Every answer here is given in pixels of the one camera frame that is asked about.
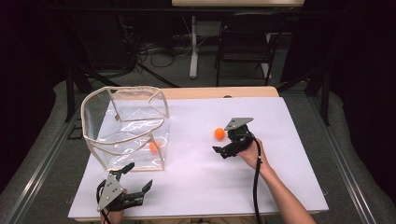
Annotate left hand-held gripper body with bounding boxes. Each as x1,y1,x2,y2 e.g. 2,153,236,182
96,172,145,213

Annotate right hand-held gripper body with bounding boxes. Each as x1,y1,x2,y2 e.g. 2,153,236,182
223,117,257,154

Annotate clear plastic bag beige trim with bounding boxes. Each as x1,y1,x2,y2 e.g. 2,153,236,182
80,86,172,173

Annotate orange ball with dark print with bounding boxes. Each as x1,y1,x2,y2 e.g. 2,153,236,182
148,140,162,153

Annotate person's right hand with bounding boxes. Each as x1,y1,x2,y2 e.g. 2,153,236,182
237,138,272,172

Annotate person's left hand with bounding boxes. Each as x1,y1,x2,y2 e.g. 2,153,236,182
100,208,126,224

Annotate white table sheet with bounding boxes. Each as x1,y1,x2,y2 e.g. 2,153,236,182
67,96,330,219

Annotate wooden table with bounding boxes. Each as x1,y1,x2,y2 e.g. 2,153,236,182
74,86,330,223

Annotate black chair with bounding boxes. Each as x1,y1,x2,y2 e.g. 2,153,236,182
214,12,286,88

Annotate black metal stand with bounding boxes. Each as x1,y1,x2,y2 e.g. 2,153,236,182
64,64,120,123
276,64,332,127

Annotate white desk with white legs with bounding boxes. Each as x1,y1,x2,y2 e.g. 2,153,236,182
171,0,305,79

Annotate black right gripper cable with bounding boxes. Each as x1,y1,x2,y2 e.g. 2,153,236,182
247,133,264,224

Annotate aluminium floor rail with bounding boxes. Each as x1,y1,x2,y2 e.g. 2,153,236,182
4,105,82,224
307,95,378,224

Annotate bundle of floor cables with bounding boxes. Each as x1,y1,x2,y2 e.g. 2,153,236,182
124,18,194,69

